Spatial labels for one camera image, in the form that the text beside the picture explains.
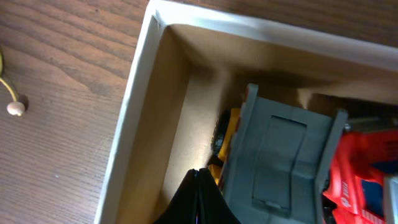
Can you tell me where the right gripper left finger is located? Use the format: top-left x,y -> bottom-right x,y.
154,169 -> 198,224

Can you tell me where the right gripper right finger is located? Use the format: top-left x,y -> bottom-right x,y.
198,168 -> 240,224

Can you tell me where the yellow grey toy dump truck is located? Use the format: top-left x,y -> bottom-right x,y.
219,84 -> 348,223

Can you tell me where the red toy fire truck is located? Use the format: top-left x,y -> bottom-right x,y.
323,117 -> 397,224

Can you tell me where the yellow wooden rattle drum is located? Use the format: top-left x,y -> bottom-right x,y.
1,54 -> 26,116

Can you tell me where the white cardboard box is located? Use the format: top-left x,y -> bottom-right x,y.
95,1 -> 397,223

